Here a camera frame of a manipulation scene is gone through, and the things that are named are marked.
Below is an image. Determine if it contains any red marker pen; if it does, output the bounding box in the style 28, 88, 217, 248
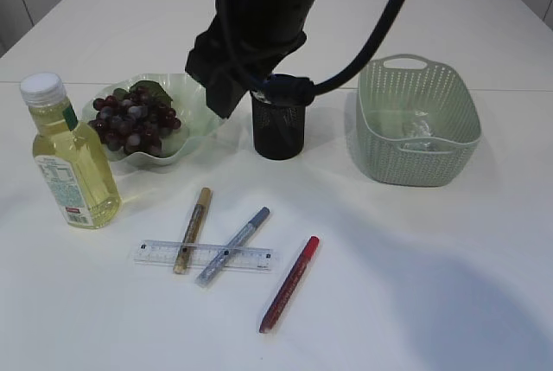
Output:
258, 236, 320, 334

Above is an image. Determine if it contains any green wavy plastic plate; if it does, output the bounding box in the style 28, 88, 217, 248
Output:
93, 74, 225, 170

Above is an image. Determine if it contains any silver blue marker pen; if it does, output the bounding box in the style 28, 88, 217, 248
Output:
194, 207, 270, 288

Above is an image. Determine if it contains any green woven plastic basket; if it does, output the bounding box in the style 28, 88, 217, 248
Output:
356, 54, 482, 188

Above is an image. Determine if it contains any clear plastic ruler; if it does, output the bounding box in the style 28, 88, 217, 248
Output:
131, 240, 278, 272

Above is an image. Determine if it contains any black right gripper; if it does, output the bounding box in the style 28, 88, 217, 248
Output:
185, 16, 307, 118

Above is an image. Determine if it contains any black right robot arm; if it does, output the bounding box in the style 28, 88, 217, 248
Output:
185, 0, 315, 118

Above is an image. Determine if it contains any purple artificial grape bunch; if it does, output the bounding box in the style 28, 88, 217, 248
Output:
86, 80, 184, 157

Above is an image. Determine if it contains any black mesh pen holder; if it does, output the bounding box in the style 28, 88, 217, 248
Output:
251, 74, 311, 160

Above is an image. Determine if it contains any gold marker pen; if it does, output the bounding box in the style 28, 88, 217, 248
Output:
173, 187, 213, 275

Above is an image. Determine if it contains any yellow tea drink bottle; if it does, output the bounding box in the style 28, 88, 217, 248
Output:
20, 73, 122, 229

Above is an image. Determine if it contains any clear plastic sheet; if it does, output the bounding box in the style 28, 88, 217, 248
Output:
402, 111, 435, 151

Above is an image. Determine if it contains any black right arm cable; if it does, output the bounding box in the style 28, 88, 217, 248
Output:
250, 0, 429, 106

